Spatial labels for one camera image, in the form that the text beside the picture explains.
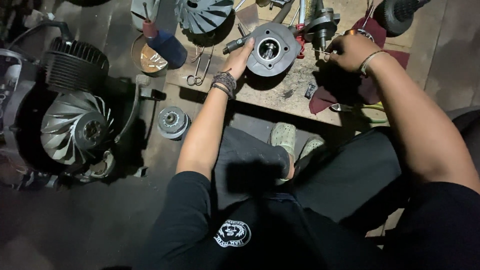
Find red handled pliers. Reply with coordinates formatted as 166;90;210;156
294;22;307;60

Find beige clog shoe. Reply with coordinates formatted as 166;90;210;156
297;136;326;161
268;121;298;158

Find round clutch assembly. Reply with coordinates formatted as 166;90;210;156
157;106;192;141

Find grey metal shaft tool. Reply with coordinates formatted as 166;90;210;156
223;34;251;55

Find scooter engine with fan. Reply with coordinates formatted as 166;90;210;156
0;22;167;190

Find dark beaded wrist bracelets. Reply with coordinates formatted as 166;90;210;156
210;70;238;100

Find steel circlip pliers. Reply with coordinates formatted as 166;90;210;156
183;44;215;87

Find black toothed gear wheel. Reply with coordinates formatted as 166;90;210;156
373;0;432;38

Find thin light wrist bracelet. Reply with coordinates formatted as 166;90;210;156
358;49;391;76

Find grey round engine housing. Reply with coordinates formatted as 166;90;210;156
246;22;303;78

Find person's right hand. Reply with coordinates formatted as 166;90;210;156
324;34;382;73

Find silver fan flywheel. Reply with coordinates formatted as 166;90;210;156
174;0;235;35

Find maroon rag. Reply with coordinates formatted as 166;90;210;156
308;16;411;115

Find person's black clothing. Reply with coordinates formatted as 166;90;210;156
132;106;480;270

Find blue cloth bundle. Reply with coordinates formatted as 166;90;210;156
146;30;188;70

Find black ribbed engine cylinder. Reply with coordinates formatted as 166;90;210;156
40;37;110;94

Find person's left hand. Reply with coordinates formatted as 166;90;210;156
221;37;256;81

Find round tin of small parts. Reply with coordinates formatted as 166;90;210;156
130;33;169;78

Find metal scraper blade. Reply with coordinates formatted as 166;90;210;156
235;3;260;34

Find wooden work board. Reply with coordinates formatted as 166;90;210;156
165;0;424;127

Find steel crankshaft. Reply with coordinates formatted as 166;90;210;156
303;0;342;53

